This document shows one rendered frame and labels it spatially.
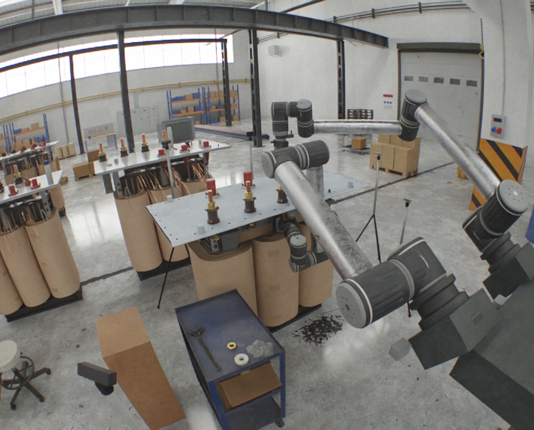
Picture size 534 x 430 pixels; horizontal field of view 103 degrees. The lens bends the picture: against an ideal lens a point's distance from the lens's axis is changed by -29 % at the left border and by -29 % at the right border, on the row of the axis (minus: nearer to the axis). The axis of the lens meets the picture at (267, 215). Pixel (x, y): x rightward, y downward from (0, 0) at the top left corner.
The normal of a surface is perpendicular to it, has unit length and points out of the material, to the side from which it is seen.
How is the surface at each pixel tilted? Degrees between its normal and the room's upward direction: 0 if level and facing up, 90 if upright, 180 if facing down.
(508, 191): 36
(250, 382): 26
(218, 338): 0
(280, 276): 90
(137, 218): 90
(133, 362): 90
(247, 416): 0
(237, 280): 90
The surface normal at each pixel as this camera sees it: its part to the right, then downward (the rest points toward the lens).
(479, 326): 0.18, -0.62
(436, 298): -0.55, -0.25
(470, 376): -0.90, 0.21
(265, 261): -0.14, 0.40
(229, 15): 0.55, 0.31
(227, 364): -0.04, -0.92
